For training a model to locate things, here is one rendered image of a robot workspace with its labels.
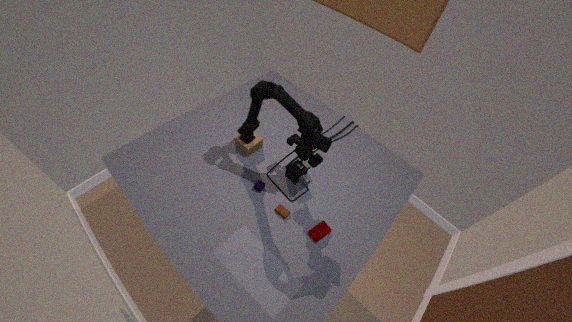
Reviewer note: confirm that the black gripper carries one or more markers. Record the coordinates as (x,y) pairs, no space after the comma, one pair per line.
(305,152)

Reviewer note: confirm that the red rectangular block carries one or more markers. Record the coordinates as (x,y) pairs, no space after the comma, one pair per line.
(319,231)

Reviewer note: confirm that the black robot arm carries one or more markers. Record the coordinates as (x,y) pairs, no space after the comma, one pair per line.
(308,122)

